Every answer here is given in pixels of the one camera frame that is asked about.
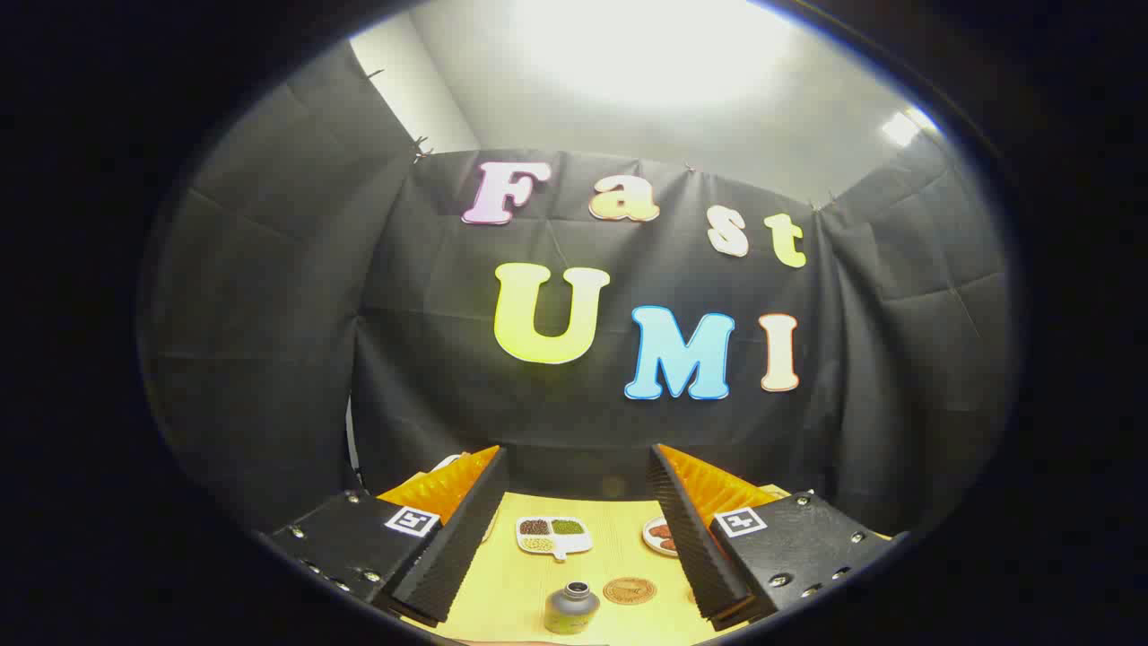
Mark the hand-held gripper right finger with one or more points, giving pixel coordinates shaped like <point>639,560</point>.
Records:
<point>691,547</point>

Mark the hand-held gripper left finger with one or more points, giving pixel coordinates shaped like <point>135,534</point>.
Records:
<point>453,556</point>

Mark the round cork coaster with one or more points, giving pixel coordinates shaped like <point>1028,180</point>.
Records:
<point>629,590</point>

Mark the silver green juice bottle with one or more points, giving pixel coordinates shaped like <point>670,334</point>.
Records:
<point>571,612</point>

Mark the white round plate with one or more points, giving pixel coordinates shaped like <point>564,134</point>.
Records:
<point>653,542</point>

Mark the wooden table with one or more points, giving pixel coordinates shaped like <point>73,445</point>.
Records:
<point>502,592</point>

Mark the white toaster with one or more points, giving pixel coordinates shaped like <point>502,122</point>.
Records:
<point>447,463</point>

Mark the white divided dish of beans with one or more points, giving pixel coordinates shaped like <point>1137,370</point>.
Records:
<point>554,533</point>

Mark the black backdrop cloth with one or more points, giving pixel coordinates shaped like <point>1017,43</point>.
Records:
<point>430,341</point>

